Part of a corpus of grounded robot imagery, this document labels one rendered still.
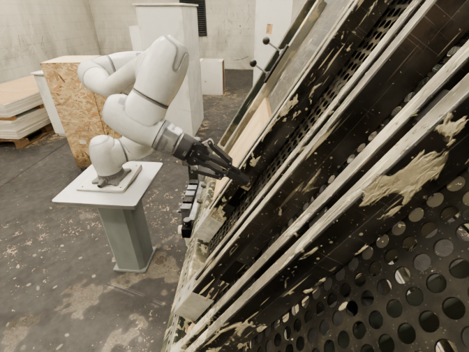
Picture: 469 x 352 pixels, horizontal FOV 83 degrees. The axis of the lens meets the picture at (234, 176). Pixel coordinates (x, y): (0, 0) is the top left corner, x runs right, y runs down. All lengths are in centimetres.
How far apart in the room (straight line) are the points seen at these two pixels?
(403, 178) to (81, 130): 326
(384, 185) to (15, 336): 221
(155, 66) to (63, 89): 261
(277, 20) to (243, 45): 454
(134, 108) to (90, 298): 169
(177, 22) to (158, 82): 302
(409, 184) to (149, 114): 59
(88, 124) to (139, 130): 261
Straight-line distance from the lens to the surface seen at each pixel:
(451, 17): 52
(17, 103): 481
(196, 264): 102
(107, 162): 172
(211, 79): 647
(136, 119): 74
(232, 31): 952
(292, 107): 80
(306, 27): 142
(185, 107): 389
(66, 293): 233
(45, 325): 224
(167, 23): 376
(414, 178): 35
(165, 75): 73
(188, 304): 84
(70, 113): 337
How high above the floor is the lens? 167
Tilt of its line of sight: 32 degrees down
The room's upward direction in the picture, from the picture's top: straight up
